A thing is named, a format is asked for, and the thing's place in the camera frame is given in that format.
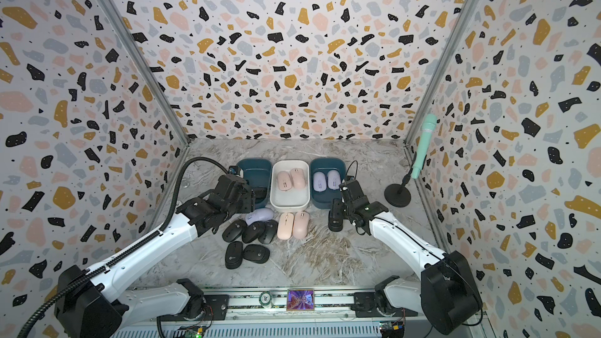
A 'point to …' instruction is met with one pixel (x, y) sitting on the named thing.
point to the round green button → (265, 298)
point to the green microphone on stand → (397, 195)
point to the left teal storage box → (257, 173)
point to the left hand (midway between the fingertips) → (253, 195)
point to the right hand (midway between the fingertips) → (341, 206)
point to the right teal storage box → (326, 174)
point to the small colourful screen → (300, 300)
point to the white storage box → (294, 199)
